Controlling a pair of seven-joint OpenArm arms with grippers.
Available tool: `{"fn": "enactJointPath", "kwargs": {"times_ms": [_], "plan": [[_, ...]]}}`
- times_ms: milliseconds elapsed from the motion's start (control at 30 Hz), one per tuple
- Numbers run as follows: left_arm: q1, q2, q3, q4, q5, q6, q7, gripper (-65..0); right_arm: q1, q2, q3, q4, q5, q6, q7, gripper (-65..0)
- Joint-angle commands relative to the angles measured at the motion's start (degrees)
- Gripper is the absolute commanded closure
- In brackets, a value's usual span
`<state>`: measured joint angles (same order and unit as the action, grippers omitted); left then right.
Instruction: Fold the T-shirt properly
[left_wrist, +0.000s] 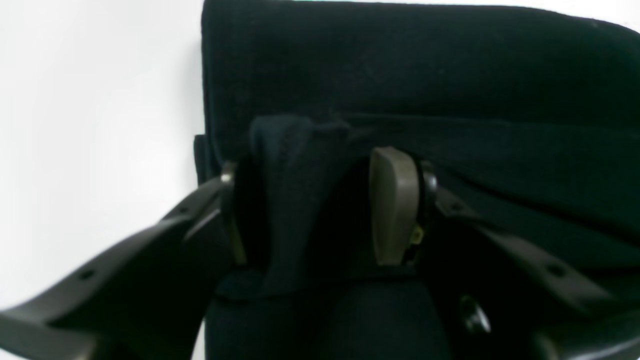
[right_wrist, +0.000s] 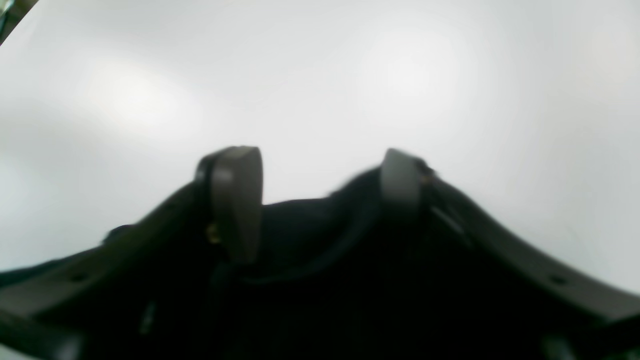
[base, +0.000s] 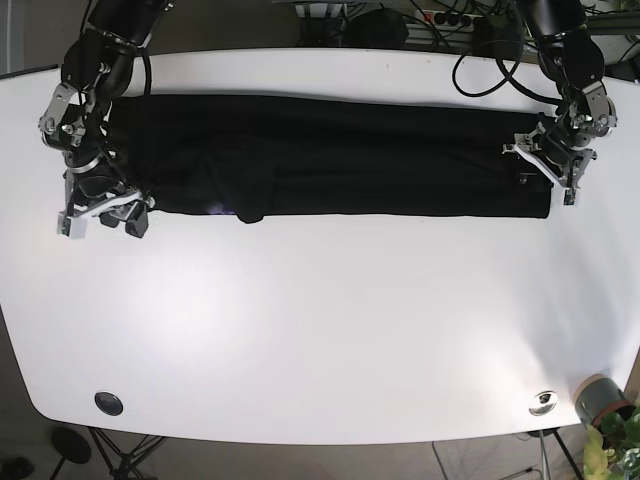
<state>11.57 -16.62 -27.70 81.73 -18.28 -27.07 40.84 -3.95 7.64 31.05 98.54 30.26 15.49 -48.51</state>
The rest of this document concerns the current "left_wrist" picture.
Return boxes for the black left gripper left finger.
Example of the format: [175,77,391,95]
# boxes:
[0,162,248,360]

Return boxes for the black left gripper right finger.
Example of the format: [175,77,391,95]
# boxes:
[368,146,639,360]

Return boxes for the black graphic T-shirt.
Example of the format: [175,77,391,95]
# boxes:
[195,0,639,360]

